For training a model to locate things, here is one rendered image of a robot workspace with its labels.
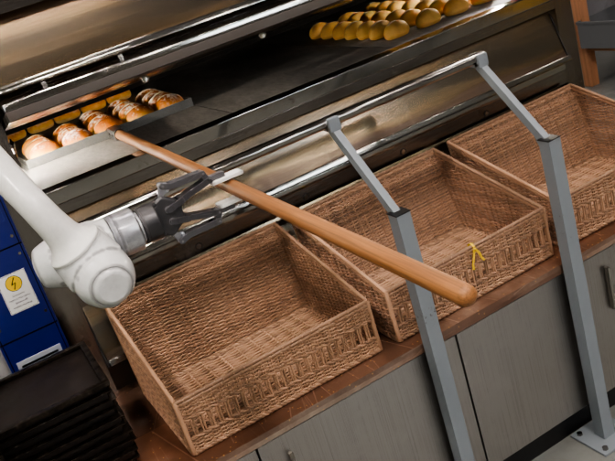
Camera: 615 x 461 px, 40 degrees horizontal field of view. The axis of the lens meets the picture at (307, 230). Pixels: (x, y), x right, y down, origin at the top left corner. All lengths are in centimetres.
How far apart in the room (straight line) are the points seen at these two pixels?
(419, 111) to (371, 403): 99
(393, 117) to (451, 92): 23
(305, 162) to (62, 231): 116
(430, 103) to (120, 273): 151
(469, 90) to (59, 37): 129
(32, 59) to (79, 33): 14
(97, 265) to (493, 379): 128
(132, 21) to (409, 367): 114
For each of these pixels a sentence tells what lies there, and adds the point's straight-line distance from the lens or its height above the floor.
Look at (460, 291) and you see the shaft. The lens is 104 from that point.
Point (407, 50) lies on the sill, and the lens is 266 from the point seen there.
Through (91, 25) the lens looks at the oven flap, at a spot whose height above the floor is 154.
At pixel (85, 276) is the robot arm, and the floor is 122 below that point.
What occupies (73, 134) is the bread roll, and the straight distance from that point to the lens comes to 267.
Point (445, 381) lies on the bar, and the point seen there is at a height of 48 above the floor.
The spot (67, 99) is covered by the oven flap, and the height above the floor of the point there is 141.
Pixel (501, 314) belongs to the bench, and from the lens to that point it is 232.
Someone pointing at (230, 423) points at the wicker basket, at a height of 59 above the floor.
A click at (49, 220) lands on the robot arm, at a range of 146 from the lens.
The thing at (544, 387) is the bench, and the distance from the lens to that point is 251.
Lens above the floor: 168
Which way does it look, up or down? 21 degrees down
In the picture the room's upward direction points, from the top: 17 degrees counter-clockwise
